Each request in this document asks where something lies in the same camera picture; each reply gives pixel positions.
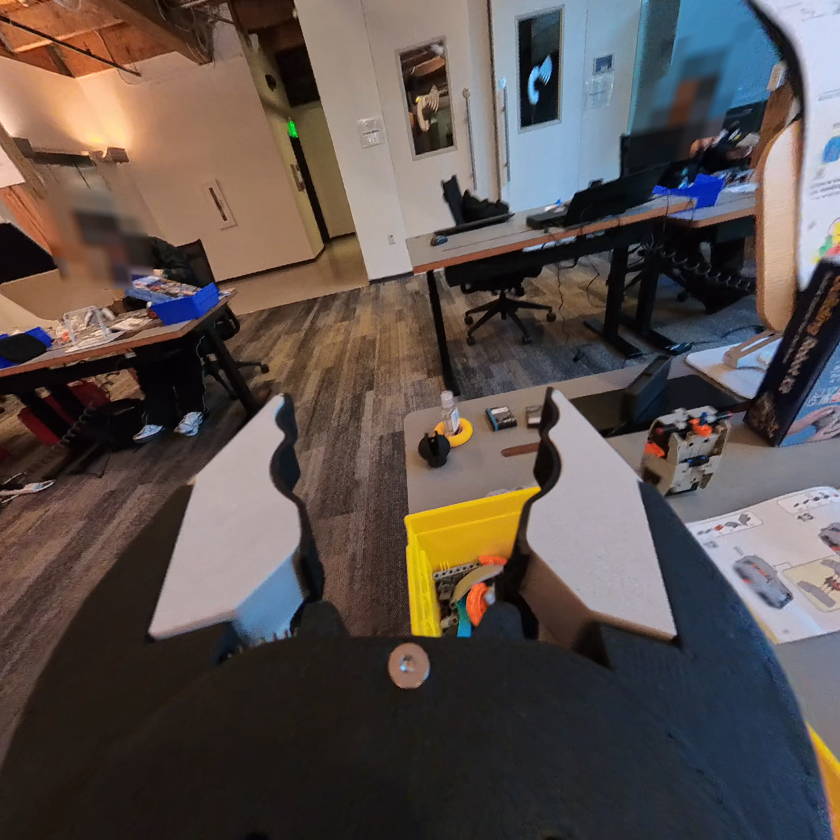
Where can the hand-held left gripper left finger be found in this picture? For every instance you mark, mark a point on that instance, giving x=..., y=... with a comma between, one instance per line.
x=236, y=525

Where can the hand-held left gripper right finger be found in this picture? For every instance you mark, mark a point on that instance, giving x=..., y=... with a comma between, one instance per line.
x=590, y=525

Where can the partly built toy robot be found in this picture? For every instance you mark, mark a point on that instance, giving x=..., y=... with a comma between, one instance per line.
x=689, y=459

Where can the pile of toy building bricks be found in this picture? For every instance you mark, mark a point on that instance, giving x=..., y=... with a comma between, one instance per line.
x=482, y=590

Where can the white instruction booklet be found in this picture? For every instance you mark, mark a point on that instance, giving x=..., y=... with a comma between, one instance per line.
x=787, y=525

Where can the grey desk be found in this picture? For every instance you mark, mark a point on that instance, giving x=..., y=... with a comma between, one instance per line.
x=472, y=469

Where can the brown-edged office desk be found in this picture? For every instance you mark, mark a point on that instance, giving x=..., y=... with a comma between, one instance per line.
x=525, y=233

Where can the small black box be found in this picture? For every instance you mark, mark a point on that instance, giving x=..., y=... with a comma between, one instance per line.
x=502, y=418
x=535, y=417

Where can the clear plastic bottle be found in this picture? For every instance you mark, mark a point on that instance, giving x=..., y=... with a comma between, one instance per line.
x=450, y=413

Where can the white stand base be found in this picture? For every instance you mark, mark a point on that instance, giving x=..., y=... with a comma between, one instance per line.
x=715, y=367

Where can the blue plastic bin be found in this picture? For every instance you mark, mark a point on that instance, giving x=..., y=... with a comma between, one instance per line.
x=187, y=308
x=702, y=190

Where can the clear acrylic stand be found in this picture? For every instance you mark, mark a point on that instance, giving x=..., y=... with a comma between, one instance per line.
x=85, y=321

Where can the black office chair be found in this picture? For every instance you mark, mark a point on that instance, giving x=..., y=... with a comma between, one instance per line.
x=499, y=275

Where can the blue plastic tray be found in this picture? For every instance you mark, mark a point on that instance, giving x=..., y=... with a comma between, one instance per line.
x=43, y=336

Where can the black pouch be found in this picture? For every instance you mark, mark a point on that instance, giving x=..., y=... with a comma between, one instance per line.
x=19, y=348

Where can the black keyboard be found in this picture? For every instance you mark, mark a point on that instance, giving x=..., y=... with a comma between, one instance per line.
x=472, y=225

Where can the black computer monitor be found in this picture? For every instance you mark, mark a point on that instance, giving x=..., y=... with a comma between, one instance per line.
x=610, y=193

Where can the black bag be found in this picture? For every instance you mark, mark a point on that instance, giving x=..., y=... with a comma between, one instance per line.
x=482, y=207

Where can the curved wooden panel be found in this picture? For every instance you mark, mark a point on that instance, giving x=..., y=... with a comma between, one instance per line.
x=778, y=229

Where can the blue toy robot box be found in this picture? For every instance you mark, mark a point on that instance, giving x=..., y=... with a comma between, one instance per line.
x=820, y=79

